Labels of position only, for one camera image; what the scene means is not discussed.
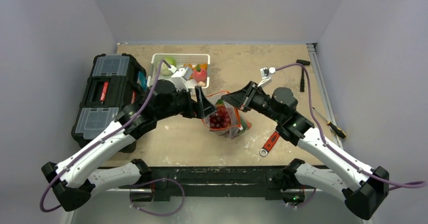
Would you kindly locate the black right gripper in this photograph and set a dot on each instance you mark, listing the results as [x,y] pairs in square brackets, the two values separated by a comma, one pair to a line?
[247,95]

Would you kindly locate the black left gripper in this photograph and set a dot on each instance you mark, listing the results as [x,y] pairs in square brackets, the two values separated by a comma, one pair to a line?
[193,110]

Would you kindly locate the clear zip top bag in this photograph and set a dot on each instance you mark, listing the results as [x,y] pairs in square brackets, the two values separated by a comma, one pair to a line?
[232,131]

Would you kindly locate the beige garlic bulb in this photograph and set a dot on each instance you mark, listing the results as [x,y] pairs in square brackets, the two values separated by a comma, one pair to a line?
[201,84]

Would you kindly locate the green cucumber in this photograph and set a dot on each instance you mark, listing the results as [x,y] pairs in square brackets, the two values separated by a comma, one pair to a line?
[244,124]

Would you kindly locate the pink peach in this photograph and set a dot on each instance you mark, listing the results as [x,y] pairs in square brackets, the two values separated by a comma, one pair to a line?
[199,74]

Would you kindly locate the purple grape bunch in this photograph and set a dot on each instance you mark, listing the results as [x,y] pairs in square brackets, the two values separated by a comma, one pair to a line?
[220,119]

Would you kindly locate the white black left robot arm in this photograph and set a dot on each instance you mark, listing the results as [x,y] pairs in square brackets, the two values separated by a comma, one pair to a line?
[77,178]

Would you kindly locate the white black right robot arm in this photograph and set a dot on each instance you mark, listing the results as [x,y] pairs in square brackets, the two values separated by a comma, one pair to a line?
[357,184]

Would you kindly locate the red adjustable wrench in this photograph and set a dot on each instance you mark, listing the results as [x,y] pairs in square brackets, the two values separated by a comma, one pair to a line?
[269,144]

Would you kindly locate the white plastic basket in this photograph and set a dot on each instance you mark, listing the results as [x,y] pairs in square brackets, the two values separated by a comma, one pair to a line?
[181,59]

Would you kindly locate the green cabbage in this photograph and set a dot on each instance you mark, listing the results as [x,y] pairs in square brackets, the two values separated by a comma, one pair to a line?
[165,65]

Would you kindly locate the black hammer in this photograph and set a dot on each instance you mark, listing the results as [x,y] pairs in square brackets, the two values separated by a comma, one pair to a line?
[302,80]

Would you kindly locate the black toolbox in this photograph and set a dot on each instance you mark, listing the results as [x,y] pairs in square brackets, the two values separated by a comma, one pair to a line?
[115,81]

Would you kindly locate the yellow black screwdriver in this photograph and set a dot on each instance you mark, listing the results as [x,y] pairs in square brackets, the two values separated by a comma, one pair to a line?
[338,131]

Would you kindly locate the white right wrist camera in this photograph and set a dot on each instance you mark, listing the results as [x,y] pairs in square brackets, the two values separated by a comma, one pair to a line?
[266,76]

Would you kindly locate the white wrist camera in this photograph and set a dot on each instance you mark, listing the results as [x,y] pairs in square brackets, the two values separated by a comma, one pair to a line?
[266,76]
[180,76]

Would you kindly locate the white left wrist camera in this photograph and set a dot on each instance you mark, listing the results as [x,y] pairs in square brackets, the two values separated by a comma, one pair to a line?
[180,76]

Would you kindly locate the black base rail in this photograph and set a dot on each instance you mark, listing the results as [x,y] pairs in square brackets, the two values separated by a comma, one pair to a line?
[267,182]

